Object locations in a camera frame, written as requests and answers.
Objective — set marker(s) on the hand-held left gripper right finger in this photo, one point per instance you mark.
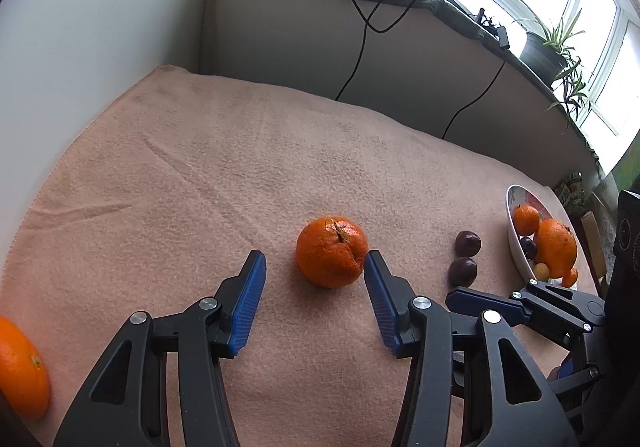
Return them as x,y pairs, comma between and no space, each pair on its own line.
385,307

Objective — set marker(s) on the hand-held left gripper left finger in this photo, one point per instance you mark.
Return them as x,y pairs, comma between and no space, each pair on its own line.
247,312

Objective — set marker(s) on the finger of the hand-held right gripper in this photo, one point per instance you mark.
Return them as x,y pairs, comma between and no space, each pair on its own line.
575,379
550,304

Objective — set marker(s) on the small orange kumquat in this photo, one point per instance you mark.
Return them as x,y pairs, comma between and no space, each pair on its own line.
570,278

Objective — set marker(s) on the yellow kumquat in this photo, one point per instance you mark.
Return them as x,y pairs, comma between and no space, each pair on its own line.
542,271

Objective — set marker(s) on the large orange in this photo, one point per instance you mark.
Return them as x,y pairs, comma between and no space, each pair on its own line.
555,247

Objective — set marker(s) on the dark purple plum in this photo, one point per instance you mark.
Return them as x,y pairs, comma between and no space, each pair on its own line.
467,243
527,248
462,272

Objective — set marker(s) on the mandarin orange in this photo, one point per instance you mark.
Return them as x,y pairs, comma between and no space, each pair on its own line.
330,254

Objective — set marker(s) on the floral white plate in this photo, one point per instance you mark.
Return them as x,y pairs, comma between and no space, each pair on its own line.
514,237

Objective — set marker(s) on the small tangerine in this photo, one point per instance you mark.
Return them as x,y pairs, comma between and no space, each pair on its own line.
526,220

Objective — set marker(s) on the green snack bag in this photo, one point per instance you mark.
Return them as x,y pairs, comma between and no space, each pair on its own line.
572,192

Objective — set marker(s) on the pink blanket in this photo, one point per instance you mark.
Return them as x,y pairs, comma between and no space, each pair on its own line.
225,177

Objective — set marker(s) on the potted spider plant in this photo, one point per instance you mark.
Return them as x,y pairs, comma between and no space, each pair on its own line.
540,54

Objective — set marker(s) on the smooth orange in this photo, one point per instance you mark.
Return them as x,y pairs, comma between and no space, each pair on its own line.
20,367

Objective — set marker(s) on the white board panel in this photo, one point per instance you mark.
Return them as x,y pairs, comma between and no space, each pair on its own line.
100,27

